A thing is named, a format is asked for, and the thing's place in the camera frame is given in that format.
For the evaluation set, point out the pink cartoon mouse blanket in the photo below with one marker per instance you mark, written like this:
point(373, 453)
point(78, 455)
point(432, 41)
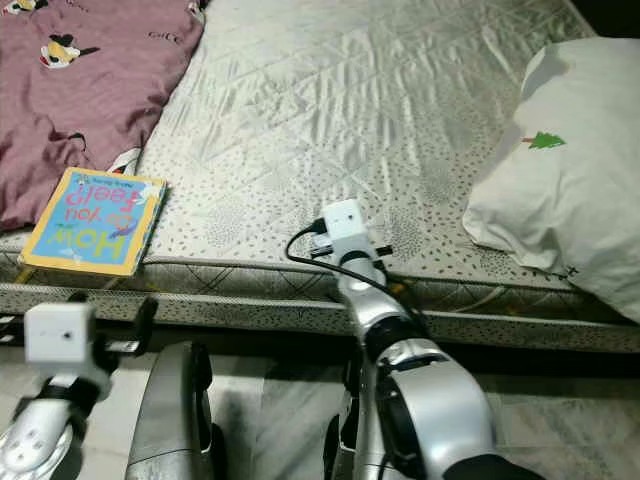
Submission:
point(60, 120)

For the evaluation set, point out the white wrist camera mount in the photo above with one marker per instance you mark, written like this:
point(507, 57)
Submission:
point(346, 226)
point(60, 335)

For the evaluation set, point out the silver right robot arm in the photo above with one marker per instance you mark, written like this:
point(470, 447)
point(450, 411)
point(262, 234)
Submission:
point(445, 400)

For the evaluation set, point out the blue yellow children's book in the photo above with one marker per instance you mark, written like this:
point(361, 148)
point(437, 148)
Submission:
point(90, 225)

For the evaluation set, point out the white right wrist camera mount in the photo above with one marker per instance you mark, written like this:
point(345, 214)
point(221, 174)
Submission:
point(346, 226)

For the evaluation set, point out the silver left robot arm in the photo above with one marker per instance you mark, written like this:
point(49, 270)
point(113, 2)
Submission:
point(45, 445)

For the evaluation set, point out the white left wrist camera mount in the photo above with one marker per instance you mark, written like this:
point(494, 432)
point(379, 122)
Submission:
point(60, 335)

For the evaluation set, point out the white pillow with tree print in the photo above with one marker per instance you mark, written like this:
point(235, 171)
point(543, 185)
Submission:
point(570, 190)

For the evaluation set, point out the silver left robot leg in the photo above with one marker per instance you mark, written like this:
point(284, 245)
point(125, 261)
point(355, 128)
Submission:
point(170, 420)

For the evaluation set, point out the silver robot leg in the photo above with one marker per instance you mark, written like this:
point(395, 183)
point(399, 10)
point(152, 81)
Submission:
point(170, 420)
point(350, 430)

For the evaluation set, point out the silver right robot leg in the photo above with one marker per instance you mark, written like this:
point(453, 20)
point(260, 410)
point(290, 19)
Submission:
point(350, 430)

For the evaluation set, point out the quilted beige bed mattress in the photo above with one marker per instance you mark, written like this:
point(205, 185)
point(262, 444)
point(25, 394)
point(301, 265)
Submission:
point(310, 120)

